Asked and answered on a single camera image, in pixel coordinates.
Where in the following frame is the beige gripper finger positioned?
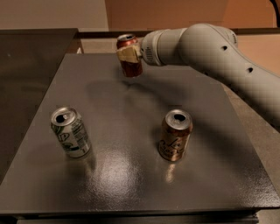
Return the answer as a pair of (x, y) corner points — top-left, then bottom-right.
(116, 44), (142, 63)

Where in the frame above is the red coke can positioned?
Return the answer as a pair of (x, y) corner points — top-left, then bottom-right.
(116, 33), (143, 78)

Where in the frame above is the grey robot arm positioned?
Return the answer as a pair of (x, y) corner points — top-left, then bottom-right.
(116, 24), (280, 130)

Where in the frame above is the brown orange soda can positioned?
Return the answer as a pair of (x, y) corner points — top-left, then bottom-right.
(158, 109), (193, 162)

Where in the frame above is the white green soda can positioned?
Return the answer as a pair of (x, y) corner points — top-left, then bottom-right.
(51, 107), (91, 158)

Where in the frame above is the black cable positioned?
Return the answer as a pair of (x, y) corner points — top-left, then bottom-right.
(269, 0), (280, 27)

